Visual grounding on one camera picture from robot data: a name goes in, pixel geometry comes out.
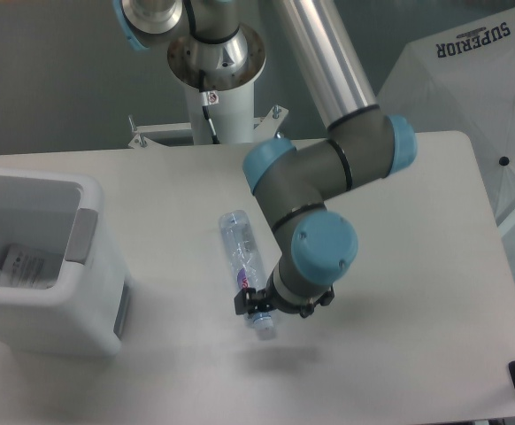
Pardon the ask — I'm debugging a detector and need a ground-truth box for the paper leaflet inside bin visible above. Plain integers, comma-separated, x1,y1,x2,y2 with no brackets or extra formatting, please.
0,244,63,290

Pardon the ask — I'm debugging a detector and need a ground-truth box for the white Superior umbrella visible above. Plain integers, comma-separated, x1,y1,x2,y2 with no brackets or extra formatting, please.
378,7,515,220

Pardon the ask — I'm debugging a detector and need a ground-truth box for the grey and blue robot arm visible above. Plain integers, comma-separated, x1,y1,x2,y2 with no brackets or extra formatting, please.
112,1,418,317

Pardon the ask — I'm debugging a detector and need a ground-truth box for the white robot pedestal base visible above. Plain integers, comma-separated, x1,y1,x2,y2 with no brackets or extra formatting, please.
128,82,288,149

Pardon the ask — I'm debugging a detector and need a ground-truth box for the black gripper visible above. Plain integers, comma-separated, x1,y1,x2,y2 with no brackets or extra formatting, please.
234,281,335,321

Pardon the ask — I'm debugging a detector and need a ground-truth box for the white trash can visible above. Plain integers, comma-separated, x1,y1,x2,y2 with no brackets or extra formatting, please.
0,167,132,357

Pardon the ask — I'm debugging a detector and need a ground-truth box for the clear plastic water bottle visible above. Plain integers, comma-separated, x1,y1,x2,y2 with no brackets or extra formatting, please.
219,210,276,341

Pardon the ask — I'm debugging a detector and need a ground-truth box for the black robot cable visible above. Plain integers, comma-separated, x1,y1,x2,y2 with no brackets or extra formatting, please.
197,69,221,145

